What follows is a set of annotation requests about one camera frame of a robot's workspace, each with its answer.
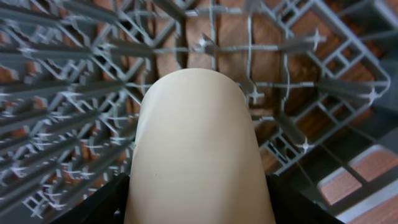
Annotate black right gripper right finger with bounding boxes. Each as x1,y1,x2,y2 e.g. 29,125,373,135
266,174,343,224

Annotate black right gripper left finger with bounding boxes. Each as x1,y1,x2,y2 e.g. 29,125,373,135
51,173,130,224

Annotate white cup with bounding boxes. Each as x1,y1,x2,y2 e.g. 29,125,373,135
124,68,275,223

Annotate grey dishwasher rack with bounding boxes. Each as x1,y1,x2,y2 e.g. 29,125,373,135
1,0,397,223

